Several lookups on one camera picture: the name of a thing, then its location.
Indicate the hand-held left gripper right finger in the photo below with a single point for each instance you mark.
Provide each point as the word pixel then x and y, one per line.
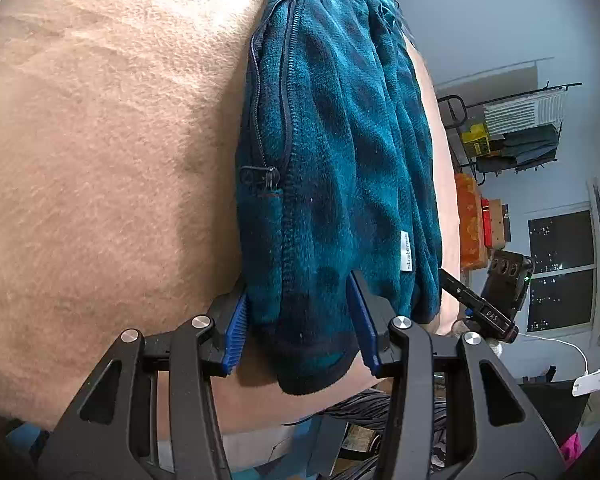
pixel 365 325

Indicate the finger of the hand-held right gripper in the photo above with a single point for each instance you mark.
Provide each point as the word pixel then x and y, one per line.
pixel 455 287

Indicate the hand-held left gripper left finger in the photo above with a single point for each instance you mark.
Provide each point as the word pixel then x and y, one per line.
pixel 237 330

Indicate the blue plaid fleece jacket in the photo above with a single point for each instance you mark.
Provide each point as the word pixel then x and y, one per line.
pixel 340 160

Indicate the black clothes rack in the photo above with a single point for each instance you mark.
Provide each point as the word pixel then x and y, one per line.
pixel 480 160

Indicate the dark clothes on rack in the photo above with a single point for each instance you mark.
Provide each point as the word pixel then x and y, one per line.
pixel 530 147

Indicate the window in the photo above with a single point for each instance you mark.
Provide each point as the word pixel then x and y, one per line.
pixel 560 260

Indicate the red box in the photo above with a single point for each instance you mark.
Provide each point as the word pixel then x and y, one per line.
pixel 495 222

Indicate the orange box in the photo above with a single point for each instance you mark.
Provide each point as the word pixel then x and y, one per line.
pixel 471 225

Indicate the striped cloth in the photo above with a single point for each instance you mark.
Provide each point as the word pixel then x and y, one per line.
pixel 360 407

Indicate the white power adapter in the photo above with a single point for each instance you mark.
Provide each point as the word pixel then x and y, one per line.
pixel 592 381

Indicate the yellow box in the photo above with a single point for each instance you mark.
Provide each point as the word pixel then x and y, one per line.
pixel 476 140

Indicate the white cloth on rack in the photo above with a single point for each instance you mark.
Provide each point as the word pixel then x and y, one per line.
pixel 520 112

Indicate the pink item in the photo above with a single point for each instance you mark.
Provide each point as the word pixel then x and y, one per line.
pixel 573 446

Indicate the tan blanket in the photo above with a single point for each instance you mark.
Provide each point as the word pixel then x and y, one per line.
pixel 105 160

